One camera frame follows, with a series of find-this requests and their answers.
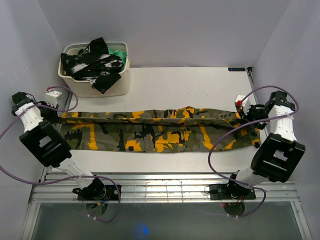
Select yellow camouflage trousers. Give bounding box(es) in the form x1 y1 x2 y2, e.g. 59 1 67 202
58 106 261 153

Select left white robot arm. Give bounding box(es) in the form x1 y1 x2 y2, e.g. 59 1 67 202
11 90 107 201

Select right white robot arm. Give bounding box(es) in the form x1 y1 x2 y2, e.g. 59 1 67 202
225 90 306 199

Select black white patterned trousers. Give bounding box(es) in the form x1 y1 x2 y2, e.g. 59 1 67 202
60 37 125 94

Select white perforated laundry basket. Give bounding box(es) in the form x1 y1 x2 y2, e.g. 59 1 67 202
58 41 131 98

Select blue table label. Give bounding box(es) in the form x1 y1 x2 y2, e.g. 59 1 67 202
227 67 246 72

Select green cloth in basket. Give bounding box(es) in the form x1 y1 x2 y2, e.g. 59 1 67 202
108 48 128 67

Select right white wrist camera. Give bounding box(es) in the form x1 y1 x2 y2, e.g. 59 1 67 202
234 95 252 114

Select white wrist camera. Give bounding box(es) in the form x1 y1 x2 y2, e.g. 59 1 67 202
44 90 62 108
234 95 252 114

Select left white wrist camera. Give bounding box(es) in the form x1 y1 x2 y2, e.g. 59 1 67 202
44 90 62 108

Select aluminium table edge rail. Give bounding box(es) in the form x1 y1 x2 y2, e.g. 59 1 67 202
246 66 259 104

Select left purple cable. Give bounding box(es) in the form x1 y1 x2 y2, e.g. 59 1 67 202
0 85 122 223

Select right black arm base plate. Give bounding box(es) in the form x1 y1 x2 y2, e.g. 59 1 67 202
209 183 256 200

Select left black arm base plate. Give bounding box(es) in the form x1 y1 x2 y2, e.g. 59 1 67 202
76 184 122 202

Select aluminium front rail frame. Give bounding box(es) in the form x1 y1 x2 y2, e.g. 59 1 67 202
28 171 301 204

